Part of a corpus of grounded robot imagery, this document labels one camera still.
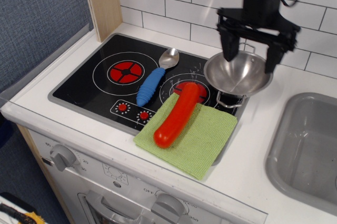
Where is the blue handled metal spoon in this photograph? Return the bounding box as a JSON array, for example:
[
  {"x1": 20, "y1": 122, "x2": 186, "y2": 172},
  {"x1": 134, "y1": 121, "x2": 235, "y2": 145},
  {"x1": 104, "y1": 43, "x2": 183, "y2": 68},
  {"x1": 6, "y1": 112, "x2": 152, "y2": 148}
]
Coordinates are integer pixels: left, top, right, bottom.
[{"x1": 136, "y1": 48, "x2": 180, "y2": 106}]

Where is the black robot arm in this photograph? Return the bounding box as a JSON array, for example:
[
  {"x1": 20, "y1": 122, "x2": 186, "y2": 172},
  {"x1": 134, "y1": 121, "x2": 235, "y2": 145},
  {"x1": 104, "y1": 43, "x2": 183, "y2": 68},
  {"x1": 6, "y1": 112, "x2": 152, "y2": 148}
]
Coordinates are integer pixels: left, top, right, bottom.
[{"x1": 217, "y1": 0, "x2": 301, "y2": 74}]

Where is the grey oven knob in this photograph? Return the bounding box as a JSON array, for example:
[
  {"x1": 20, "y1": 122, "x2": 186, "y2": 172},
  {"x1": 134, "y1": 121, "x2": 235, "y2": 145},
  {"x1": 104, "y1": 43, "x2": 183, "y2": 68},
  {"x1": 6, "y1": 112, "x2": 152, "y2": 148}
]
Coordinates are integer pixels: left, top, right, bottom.
[{"x1": 151, "y1": 193, "x2": 185, "y2": 223}]

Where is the grey timer knob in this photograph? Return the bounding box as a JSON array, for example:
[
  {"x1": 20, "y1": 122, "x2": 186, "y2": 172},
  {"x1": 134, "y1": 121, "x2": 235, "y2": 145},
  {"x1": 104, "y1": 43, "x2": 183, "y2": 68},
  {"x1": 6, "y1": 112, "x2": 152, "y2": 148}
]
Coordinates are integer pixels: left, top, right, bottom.
[{"x1": 50, "y1": 144, "x2": 76, "y2": 171}]

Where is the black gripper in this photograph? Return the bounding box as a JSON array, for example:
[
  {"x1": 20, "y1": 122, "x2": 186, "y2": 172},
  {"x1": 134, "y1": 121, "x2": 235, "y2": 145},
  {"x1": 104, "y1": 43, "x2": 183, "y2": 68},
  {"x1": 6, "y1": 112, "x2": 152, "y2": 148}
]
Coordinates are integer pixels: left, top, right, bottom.
[{"x1": 217, "y1": 0, "x2": 300, "y2": 74}]

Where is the yellow black object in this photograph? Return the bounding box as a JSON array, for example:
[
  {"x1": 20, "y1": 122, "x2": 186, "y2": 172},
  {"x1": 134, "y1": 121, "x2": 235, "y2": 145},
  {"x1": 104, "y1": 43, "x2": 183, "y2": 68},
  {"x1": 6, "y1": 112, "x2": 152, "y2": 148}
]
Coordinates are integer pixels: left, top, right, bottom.
[{"x1": 1, "y1": 203, "x2": 45, "y2": 224}]

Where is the stainless steel pot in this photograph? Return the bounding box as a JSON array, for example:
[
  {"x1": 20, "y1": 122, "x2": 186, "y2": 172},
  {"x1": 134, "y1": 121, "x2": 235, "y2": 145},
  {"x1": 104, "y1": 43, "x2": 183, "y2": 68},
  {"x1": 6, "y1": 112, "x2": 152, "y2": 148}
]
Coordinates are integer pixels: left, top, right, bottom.
[{"x1": 203, "y1": 42, "x2": 273, "y2": 109}]

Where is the wooden side post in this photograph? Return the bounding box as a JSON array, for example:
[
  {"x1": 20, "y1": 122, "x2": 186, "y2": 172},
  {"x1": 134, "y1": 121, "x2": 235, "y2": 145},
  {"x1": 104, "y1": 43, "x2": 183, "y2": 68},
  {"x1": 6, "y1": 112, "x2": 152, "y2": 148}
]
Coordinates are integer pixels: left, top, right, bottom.
[{"x1": 87, "y1": 0, "x2": 123, "y2": 42}]

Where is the red toy sausage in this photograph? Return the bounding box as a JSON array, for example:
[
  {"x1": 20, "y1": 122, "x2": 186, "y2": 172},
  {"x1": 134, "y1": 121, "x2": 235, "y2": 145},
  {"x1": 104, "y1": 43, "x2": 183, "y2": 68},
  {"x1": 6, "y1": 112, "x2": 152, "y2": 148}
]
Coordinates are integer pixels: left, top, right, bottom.
[{"x1": 153, "y1": 82, "x2": 200, "y2": 149}]

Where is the black toy stovetop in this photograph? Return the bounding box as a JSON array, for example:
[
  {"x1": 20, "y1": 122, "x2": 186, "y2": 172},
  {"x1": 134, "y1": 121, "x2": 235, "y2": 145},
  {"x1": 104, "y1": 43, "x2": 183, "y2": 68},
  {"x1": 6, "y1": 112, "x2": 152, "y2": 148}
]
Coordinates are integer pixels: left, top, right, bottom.
[{"x1": 48, "y1": 34, "x2": 248, "y2": 135}]

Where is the green cloth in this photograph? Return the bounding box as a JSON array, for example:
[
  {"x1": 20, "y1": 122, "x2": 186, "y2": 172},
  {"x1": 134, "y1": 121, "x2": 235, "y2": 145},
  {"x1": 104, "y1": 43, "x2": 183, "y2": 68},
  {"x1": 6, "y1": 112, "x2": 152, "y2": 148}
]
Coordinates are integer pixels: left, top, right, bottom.
[{"x1": 134, "y1": 94, "x2": 237, "y2": 180}]

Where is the grey oven door handle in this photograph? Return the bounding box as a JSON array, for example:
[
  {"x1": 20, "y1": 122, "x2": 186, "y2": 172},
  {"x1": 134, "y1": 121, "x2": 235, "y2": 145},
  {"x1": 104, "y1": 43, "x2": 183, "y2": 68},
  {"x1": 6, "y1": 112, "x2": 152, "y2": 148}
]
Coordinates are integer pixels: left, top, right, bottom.
[{"x1": 85, "y1": 190, "x2": 151, "y2": 223}]

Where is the grey sink basin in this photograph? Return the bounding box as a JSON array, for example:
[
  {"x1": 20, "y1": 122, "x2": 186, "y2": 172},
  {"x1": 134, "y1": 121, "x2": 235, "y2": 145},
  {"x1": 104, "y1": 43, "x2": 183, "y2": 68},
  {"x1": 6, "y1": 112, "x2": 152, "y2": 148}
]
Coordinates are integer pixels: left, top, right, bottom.
[{"x1": 266, "y1": 93, "x2": 336, "y2": 215}]

